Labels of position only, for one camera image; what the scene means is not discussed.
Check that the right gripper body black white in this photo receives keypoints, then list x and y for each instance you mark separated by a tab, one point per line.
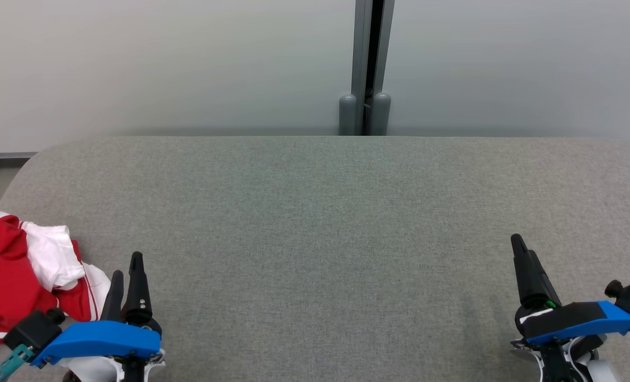
601	371

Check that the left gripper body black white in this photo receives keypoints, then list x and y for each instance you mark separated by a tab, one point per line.
134	371

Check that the left blue camera mount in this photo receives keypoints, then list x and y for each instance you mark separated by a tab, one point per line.
97	339

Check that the red white basketball jersey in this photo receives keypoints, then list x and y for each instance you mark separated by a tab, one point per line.
54	254

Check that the grey metal vertical post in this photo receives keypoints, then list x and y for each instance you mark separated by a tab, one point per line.
358	53

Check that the grey cylindrical bumper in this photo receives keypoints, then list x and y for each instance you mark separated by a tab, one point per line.
381	116
347	116

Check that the grey metal floor rail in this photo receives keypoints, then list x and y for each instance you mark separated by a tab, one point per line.
7	156

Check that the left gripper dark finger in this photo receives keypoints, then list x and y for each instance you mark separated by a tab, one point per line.
137	292
114	297

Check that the right blue camera mount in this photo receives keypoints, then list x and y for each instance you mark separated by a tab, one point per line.
612	315

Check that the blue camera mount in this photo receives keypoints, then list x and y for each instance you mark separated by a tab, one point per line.
612	315
97	339

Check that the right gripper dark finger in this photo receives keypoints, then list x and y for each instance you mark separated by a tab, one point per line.
545	289
521	270

